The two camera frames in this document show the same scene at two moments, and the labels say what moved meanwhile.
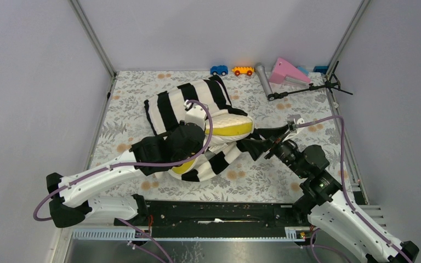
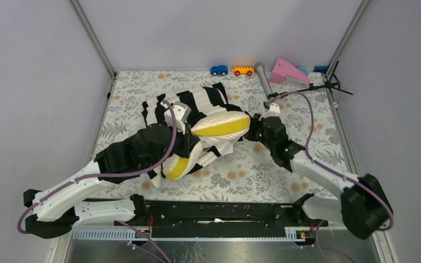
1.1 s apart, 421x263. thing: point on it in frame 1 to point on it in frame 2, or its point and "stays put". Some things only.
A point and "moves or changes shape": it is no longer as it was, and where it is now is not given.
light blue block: (303, 69) stays put
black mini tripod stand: (333, 83) stays put
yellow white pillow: (222, 127) stays put
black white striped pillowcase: (167, 108) moves or changes shape
